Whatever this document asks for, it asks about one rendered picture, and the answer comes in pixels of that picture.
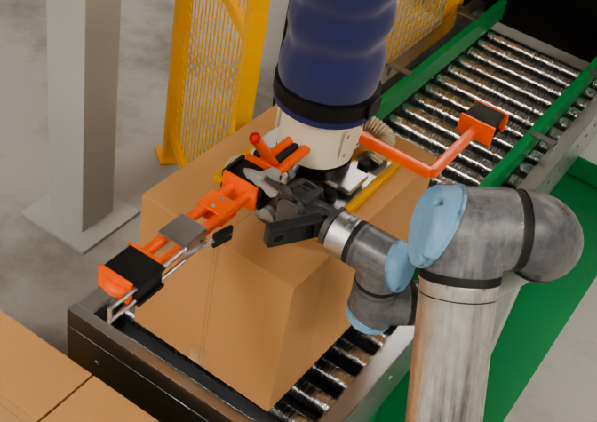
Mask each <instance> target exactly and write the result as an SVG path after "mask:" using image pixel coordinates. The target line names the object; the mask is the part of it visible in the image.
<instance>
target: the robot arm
mask: <svg viewBox="0 0 597 422"><path fill-rule="evenodd" d="M243 173H244V175H245V177H246V179H249V180H251V181H252V182H253V183H254V184H255V185H256V186H258V187H261V188H262V189H263V190H264V192H265V193H266V195H268V196H269V197H276V196H277V197H279V199H277V200H275V199H273V200H271V201H270V202H269V203H268V204H266V205H265V206H264V207H263V208H261V209H260V210H257V205H256V209H255V211H250V210H249V211H250V212H251V213H252V214H253V215H255V216H256V217H257V218H258V219H259V220H260V221H262V222H263V223H265V224H266V226H265V232H264V238H263V241H264V243H265V245H266V246H267V248H271V247H275V246H279V245H284V244H288V243H295V242H299V241H304V240H308V239H312V238H316V237H318V243H321V244H322V245H323V250H324V251H325V252H327V253H328V254H330V255H331V256H332V257H334V258H336V259H338V260H340V261H342V262H344V263H345V264H347V265H349V266H350V267H352V268H354V269H356V271H355V275H354V281H353V285H352V289H351V292H350V296H349V297H348V299H347V307H346V316H347V319H348V321H349V322H350V323H351V324H352V325H353V326H354V327H355V328H356V329H357V330H358V331H360V332H362V333H365V334H370V335H378V334H380V333H383V332H384V331H385V330H387V329H388V328H389V326H390V325H398V326H415V329H414V338H413V346H412V354H411V363H410V379H409V387H408V396H407V404H406V413H405V421H404V422H482V421H483V414H484V406H485V399H486V392H487V384H488V376H489V369H490V355H491V347H492V339H493V332H494V324H495V317H496V310H497V302H498V298H500V297H501V296H503V295H505V294H506V293H508V292H510V291H513V290H515V289H517V288H519V287H521V286H522V285H524V284H526V283H528V282H531V283H549V282H552V281H555V280H557V279H559V278H561V277H562V276H564V275H566V274H567V273H568V272H569V271H570V270H571V269H572V268H573V267H574V266H575V265H576V264H577V262H578V261H579V259H580V256H581V254H582V251H583V247H584V234H583V230H582V227H581V225H580V223H579V221H578V219H577V216H576V215H575V213H574V212H573V211H572V210H571V209H570V208H569V207H568V206H567V205H566V204H565V203H563V202H562V201H560V200H559V199H557V198H555V197H553V196H551V195H548V194H545V193H542V192H538V191H535V190H530V189H522V188H521V189H512V188H502V187H474V186H465V185H463V184H456V185H435V186H432V187H429V188H428V189H427V190H426V191H425V192H424V193H423V194H422V196H420V198H419V199H418V202H417V205H416V207H415V210H414V212H413V215H412V218H411V222H410V230H409V237H408V243H409V244H407V243H406V242H405V241H403V240H400V239H398V238H396V237H394V236H393V235H390V234H388V233H387V232H386V231H384V230H382V229H380V228H378V227H376V226H374V225H372V224H371V223H369V222H367V221H366V220H364V219H361V218H360V217H358V216H356V215H354V214H353V213H351V212H350V211H348V210H347V209H346V208H344V207H342V206H341V207H340V208H339V209H338V210H337V209H335V208H334V207H332V206H330V205H328V204H327V203H326V202H325V201H326V197H325V196H324V195H323V194H322V193H323V188H321V187H319V186H317V185H316V184H314V183H312V182H310V181H309V180H307V179H304V178H301V179H299V180H298V181H297V182H296V181H295V182H294V183H292V184H291V185H290V187H288V186H286V185H285V184H283V183H282V182H281V181H280V180H279V178H280V175H281V172H280V171H279V170H278V169H277V168H275V167H271V168H268V169H265V170H263V171H256V170H253V169H250V168H243ZM308 183H309V184H308ZM319 195H320V198H318V197H319ZM323 198H325V200H323ZM275 203H277V206H275ZM416 267H418V278H419V280H411V278H412V276H413V275H414V273H415V272H414V271H415V268H416Z"/></svg>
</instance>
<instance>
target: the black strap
mask: <svg viewBox="0 0 597 422"><path fill-rule="evenodd" d="M278 63H279V62H278ZM278 63H277V65H276V67H275V77H274V82H273V88H274V92H275V96H276V97H277V99H279V101H280V102H281V103H282V104H283V105H284V106H285V107H287V108H288V109H289V110H290V111H292V112H293V113H295V114H297V115H300V116H302V117H304V118H306V119H309V120H312V121H316V122H319V123H332V124H344V123H354V122H358V121H361V120H362V119H366V120H369V119H370V118H371V117H373V116H374V115H375V114H376V113H377V112H378V111H379V109H380V105H381V101H382V97H380V94H381V91H382V83H381V81H379V83H378V87H377V89H376V90H375V92H374V94H373V95H372V96H371V97H370V98H368V99H366V100H365V101H363V102H361V103H358V104H355V105H345V106H331V105H325V104H322V103H317V102H313V101H310V100H305V99H303V98H301V97H299V96H298V95H297V94H295V93H293V92H291V91H290V90H288V89H287V88H286V87H285V86H284V85H283V83H282V81H281V78H280V76H279V72H278Z"/></svg>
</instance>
